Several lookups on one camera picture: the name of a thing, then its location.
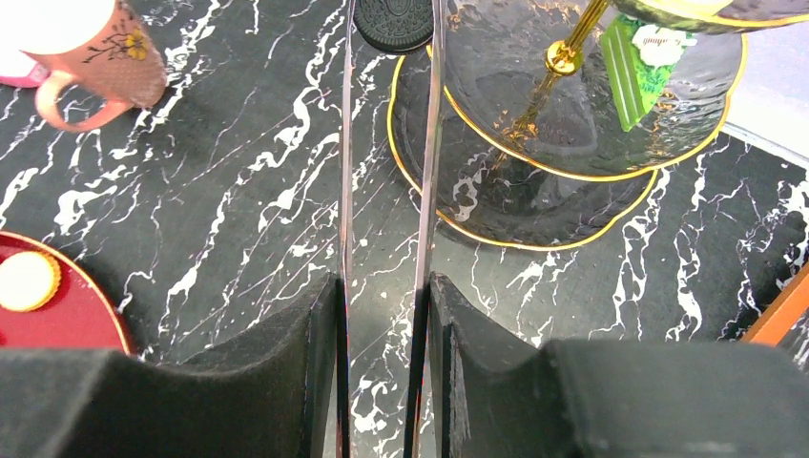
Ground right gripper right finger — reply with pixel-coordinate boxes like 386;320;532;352
428;273;808;457

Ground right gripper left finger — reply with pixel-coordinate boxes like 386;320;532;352
1;274;339;457

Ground metal tongs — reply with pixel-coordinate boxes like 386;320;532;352
338;1;419;457

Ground yellow biscuit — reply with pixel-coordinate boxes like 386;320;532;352
1;251;61;313

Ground green triangular cake slice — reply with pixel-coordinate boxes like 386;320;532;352
600;13;697;132

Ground black sandwich cookie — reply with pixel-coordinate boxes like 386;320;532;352
353;0;434;55

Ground red round tray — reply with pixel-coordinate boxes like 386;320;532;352
1;231;135;355

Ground orange wooden rack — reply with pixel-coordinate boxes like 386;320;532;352
741;263;808;347

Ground three-tier glass cake stand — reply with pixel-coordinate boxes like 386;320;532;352
388;1;808;251

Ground pink mug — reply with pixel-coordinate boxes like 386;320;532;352
1;0;168;133

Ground pink grey eraser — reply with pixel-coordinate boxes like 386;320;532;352
0;49;50;89

